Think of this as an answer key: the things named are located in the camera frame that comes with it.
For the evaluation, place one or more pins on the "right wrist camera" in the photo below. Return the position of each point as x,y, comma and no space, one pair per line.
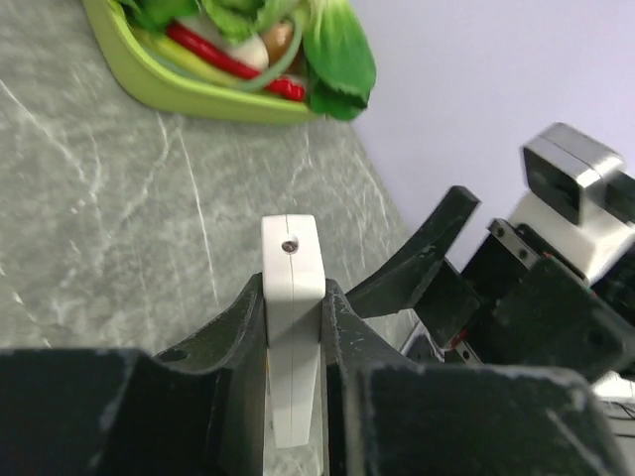
580,199

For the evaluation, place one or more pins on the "red chili pepper toy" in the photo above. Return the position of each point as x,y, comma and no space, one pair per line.
270,79

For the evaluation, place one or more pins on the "green plastic basket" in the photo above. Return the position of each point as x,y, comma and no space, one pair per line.
158,87

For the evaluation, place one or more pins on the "green lettuce toy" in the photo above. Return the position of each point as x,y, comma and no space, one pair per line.
156,16

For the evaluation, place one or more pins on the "green napa cabbage toy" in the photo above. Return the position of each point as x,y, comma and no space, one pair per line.
238,20

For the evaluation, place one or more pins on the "green scallion toy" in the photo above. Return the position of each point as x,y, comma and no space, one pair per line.
183,62

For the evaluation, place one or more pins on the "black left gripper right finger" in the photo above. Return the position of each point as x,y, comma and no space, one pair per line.
386,415

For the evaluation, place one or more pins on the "brown mushroom toy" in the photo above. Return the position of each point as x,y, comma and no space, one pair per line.
277,40

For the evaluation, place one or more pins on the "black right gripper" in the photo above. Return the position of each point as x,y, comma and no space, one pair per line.
515,303

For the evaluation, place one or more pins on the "bok choy toy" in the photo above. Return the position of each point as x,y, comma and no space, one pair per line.
341,66

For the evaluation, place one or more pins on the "white radish toy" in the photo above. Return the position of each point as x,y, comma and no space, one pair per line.
251,52

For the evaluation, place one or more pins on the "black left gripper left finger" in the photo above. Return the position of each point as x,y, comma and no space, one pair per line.
196,408

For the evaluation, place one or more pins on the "white remote control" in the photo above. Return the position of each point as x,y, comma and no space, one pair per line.
294,287

